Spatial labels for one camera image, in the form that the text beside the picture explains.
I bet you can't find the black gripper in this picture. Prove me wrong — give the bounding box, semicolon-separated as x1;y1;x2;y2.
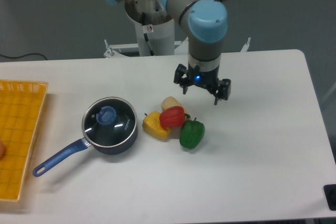
174;64;231;105

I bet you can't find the glass pot lid blue knob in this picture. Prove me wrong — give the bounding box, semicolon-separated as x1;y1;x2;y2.
82;97;139;148

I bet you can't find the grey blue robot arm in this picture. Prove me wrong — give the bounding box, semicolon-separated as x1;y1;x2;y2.
106;0;231;101

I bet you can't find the beige toy bread roll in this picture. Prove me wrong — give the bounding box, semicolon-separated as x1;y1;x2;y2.
161;97;189;114

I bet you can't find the red toy bell pepper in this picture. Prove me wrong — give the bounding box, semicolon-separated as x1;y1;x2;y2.
159;106;190;128

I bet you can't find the green toy bell pepper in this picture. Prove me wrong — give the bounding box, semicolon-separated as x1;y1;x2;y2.
180;118;205;150

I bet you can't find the yellow toy bell pepper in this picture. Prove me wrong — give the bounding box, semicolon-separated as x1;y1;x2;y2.
142;111;171;141

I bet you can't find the dark blue saucepan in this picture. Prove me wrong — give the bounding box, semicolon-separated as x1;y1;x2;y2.
32;97;139;177

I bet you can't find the black table corner socket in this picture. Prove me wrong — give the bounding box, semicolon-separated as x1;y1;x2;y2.
323;184;336;211

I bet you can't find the yellow woven basket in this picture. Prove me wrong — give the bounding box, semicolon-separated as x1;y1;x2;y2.
1;79;48;202

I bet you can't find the orange object in basket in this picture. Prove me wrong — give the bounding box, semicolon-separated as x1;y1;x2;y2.
0;141;6;159

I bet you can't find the black pedestal cable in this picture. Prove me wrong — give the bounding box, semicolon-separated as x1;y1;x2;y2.
142;12;156;56

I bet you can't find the black floor cable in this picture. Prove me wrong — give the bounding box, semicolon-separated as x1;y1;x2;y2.
0;53;48;60

